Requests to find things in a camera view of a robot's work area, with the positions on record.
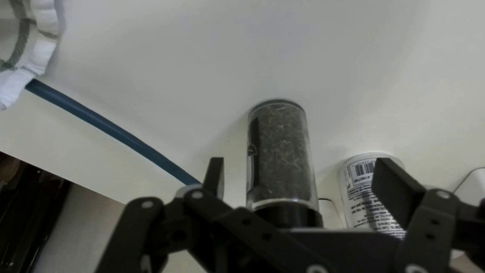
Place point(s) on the white labelled bottle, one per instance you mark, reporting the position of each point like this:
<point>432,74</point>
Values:
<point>361,206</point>

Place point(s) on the clear spice bottle black cap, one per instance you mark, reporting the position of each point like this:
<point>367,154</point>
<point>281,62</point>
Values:
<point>281,180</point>

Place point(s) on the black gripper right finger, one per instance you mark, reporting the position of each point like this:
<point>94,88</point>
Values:
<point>437,221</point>

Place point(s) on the white checkered cloth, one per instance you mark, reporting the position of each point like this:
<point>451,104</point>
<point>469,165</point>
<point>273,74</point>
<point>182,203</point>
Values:
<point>29,34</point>

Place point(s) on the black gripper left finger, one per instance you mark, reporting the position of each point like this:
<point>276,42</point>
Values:
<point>219,236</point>

